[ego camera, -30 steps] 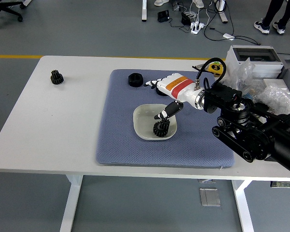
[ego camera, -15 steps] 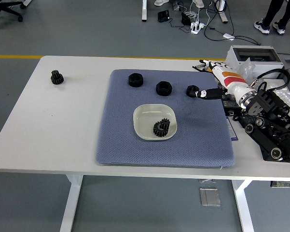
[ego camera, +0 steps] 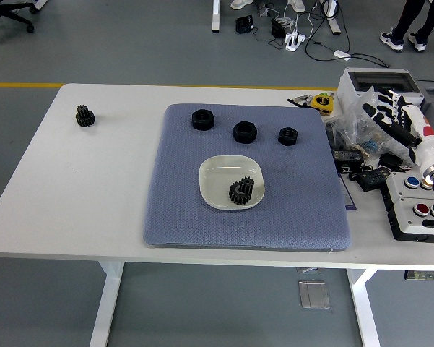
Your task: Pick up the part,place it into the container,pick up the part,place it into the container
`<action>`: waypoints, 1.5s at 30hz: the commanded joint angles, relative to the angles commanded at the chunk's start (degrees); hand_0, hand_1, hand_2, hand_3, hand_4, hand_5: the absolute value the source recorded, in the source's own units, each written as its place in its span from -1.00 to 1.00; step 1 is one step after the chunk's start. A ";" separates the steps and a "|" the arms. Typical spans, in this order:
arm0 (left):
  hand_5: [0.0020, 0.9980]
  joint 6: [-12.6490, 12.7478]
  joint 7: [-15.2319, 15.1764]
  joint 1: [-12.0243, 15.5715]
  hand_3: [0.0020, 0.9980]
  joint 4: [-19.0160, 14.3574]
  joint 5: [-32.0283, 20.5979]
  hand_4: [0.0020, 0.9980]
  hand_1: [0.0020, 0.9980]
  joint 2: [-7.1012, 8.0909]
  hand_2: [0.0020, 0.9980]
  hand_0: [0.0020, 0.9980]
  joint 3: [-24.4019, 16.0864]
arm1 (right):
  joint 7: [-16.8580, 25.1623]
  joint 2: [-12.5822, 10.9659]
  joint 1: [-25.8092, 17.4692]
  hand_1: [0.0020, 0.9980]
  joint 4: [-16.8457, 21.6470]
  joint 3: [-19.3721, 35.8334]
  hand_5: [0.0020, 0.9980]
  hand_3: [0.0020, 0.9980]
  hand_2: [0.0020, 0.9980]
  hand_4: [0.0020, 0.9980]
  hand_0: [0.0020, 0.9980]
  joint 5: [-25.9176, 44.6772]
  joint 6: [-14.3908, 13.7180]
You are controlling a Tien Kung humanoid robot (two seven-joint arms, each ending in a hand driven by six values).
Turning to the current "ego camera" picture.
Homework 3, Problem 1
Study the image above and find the yellow tape measure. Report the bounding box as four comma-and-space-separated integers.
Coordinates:
312, 93, 334, 116

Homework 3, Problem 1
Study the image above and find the label strip under table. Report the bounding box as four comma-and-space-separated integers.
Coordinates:
404, 270, 434, 281

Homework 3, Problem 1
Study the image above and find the clear plastic bag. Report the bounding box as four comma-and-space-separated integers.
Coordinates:
326, 86, 418, 163

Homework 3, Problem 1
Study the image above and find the black power brick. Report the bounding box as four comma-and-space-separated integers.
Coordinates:
357, 169, 389, 192

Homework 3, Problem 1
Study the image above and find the black office chair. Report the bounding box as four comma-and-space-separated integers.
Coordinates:
0, 0, 37, 44

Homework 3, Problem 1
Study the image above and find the small black hex nut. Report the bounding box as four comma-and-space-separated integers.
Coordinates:
277, 127, 299, 147

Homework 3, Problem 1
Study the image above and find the white table leg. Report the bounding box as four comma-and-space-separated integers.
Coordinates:
346, 267, 382, 347
89, 260, 126, 347

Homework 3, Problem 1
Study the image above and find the flat black electronic device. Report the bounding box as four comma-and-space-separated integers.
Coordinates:
332, 148, 365, 163

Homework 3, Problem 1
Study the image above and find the blue-grey textured mat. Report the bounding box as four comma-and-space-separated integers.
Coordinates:
142, 103, 352, 252

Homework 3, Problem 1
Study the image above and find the person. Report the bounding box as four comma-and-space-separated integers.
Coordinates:
379, 0, 434, 53

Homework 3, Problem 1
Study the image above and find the purple and white booklet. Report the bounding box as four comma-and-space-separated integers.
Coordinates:
337, 162, 357, 213

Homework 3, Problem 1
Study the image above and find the white push-button control box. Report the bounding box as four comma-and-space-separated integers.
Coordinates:
385, 171, 434, 243

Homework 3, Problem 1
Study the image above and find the large black gear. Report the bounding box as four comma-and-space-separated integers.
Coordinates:
228, 180, 252, 206

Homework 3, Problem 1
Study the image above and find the white square dish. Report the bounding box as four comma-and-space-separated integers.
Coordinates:
198, 154, 266, 210

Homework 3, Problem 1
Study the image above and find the white power strip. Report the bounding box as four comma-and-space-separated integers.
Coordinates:
285, 31, 308, 51

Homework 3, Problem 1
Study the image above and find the metal floor socket plate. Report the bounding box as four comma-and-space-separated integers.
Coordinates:
298, 280, 331, 309

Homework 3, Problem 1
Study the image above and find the white desk leg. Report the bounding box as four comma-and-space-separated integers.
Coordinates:
211, 0, 222, 34
324, 0, 342, 36

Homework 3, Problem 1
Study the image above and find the white electrical enclosure box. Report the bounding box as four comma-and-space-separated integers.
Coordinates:
337, 67, 425, 119

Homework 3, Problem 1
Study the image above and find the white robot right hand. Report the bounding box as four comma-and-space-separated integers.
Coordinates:
361, 88, 434, 169

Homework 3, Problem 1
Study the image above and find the black power adapter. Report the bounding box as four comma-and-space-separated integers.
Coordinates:
270, 17, 288, 38

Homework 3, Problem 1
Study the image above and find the metal pliers tool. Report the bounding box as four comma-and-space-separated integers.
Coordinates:
287, 94, 315, 108

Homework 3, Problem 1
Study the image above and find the black charger box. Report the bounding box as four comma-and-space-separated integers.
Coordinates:
235, 15, 256, 34

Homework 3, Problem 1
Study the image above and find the medium black hex nut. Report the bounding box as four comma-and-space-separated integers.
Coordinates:
233, 121, 258, 145

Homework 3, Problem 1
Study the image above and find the large black hex nut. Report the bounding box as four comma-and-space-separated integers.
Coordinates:
191, 108, 214, 130

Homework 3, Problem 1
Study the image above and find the black double-step gear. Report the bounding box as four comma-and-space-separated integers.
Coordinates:
74, 104, 97, 127

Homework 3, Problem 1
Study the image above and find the small black gear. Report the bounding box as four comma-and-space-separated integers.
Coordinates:
239, 176, 256, 200

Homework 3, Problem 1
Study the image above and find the small black plug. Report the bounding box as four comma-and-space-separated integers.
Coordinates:
378, 153, 402, 169

